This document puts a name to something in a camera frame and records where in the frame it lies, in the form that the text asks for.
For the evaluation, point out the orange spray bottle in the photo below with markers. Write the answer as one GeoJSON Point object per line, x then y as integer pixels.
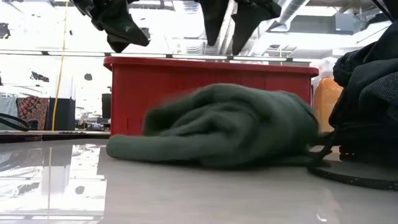
{"type": "Point", "coordinates": [325, 102]}

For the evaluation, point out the grey fabric panel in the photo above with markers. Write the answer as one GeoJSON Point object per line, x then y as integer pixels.
{"type": "Point", "coordinates": [7, 112]}

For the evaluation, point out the black ceiling lamp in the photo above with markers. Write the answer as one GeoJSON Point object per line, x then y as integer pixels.
{"type": "Point", "coordinates": [147, 31]}
{"type": "Point", "coordinates": [4, 31]}

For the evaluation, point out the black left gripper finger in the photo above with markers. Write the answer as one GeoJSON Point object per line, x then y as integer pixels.
{"type": "Point", "coordinates": [118, 46]}
{"type": "Point", "coordinates": [121, 25]}

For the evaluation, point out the red patterned cloth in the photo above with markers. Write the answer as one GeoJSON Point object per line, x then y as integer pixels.
{"type": "Point", "coordinates": [32, 110]}

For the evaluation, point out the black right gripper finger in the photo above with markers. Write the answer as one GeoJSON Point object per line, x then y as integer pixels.
{"type": "Point", "coordinates": [248, 18]}
{"type": "Point", "coordinates": [213, 18]}

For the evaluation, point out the large light wooden desk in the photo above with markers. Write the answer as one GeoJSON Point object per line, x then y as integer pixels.
{"type": "Point", "coordinates": [46, 137]}

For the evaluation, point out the black monitor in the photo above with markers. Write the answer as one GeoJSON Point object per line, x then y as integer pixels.
{"type": "Point", "coordinates": [106, 105]}

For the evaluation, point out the black cabinet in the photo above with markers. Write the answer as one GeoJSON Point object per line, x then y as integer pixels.
{"type": "Point", "coordinates": [63, 115]}

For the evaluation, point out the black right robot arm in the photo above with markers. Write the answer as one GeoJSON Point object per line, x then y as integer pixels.
{"type": "Point", "coordinates": [391, 7]}

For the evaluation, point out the red plastic bin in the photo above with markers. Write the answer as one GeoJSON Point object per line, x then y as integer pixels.
{"type": "Point", "coordinates": [186, 74]}

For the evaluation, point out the silver ventilation duct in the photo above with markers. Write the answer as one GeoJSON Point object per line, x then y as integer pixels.
{"type": "Point", "coordinates": [292, 12]}

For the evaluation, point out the dark green garment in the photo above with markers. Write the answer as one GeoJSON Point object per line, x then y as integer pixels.
{"type": "Point", "coordinates": [217, 130]}

